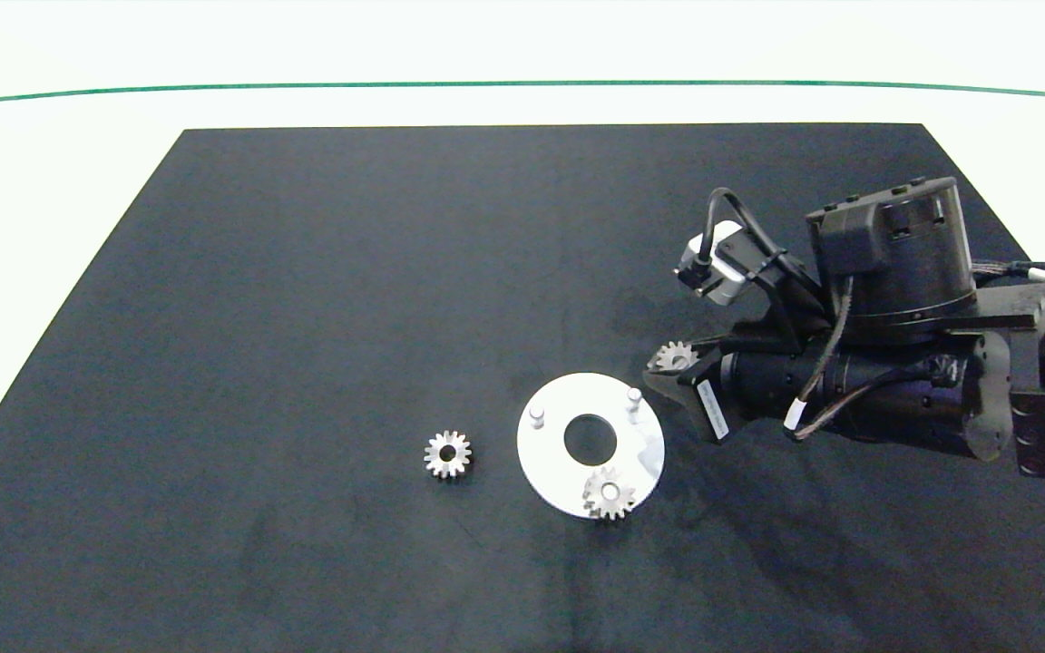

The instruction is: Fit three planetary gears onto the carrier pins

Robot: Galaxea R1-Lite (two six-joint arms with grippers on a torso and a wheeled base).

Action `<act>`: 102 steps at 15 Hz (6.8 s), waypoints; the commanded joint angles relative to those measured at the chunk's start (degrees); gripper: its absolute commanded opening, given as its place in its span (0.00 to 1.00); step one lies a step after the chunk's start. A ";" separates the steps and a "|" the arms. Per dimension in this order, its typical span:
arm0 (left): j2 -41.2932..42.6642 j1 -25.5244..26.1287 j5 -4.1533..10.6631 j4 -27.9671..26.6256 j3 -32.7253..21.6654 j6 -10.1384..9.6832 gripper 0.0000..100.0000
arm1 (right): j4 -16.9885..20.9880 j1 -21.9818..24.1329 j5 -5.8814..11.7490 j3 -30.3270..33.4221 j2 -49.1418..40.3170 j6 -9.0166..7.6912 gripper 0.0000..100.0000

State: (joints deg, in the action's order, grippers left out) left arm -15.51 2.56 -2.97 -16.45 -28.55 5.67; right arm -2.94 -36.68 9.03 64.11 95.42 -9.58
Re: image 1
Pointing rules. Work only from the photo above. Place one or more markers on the thin green tape line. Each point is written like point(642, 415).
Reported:
point(522, 84)

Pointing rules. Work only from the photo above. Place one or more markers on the dark rectangular mat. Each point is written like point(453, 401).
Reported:
point(305, 317)

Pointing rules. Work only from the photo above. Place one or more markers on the boxy silver wrist camera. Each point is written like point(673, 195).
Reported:
point(729, 258)

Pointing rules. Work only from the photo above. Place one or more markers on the round white plate with pins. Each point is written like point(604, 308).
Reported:
point(545, 462)

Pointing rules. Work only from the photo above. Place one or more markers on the small steel planetary gear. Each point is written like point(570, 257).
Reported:
point(667, 351)
point(596, 501)
point(459, 460)

